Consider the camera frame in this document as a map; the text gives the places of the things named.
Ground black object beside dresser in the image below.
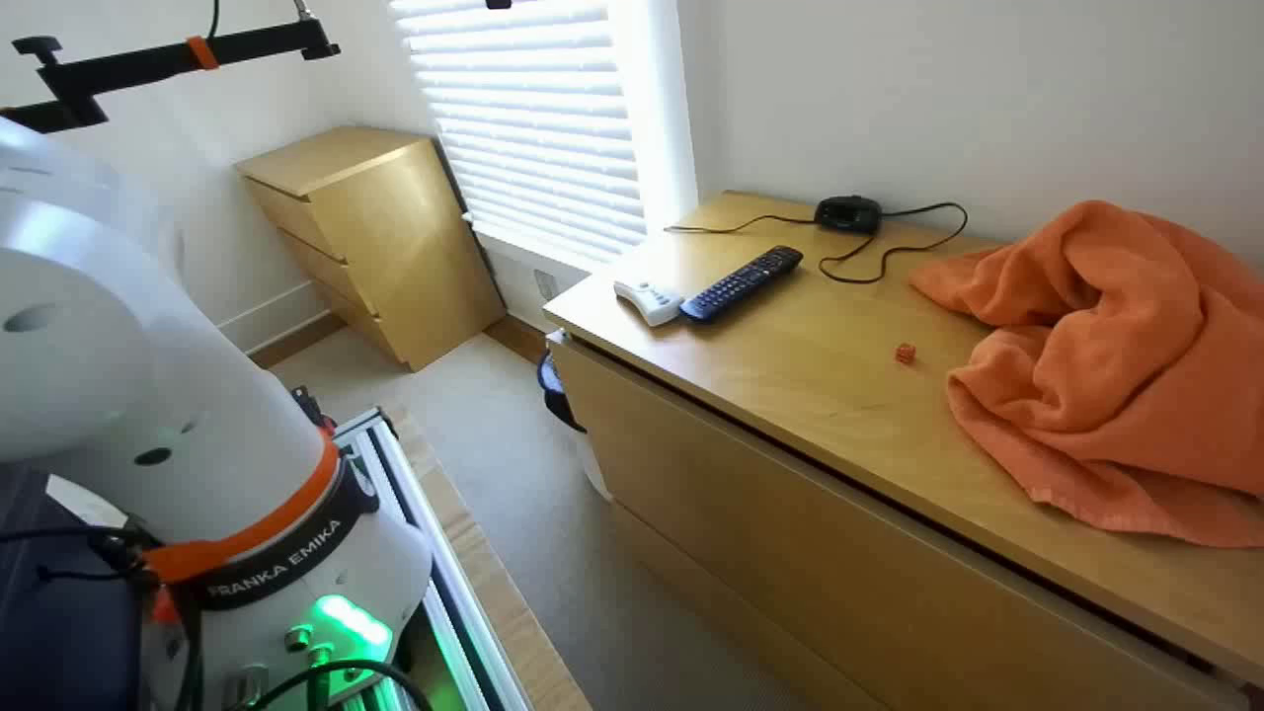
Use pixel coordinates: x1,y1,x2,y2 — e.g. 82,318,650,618
532,348,590,435

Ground black TV remote control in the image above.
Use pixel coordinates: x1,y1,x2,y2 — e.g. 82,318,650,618
677,242,806,327

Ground large wooden dresser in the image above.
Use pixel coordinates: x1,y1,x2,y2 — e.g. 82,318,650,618
540,188,1264,711

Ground black round puck device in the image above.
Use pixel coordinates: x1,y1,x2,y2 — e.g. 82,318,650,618
809,194,885,235

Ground small wooden drawer chest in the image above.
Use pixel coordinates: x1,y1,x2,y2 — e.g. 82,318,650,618
238,122,509,375

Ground white window blinds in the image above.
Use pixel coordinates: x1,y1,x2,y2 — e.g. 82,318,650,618
388,0,651,271

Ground orange towel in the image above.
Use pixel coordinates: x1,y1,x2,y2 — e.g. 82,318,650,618
909,196,1264,552

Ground orange clamp on bar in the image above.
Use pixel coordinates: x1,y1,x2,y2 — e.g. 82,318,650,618
181,30,224,74

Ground dark robot stand cover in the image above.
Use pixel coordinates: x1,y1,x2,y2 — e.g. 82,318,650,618
0,458,149,711

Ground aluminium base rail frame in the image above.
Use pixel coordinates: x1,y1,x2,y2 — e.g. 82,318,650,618
334,406,539,711

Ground thin black puck cable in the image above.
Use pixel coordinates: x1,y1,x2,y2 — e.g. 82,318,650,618
665,196,972,289

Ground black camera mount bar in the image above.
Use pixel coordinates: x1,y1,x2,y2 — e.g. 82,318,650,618
0,14,346,134

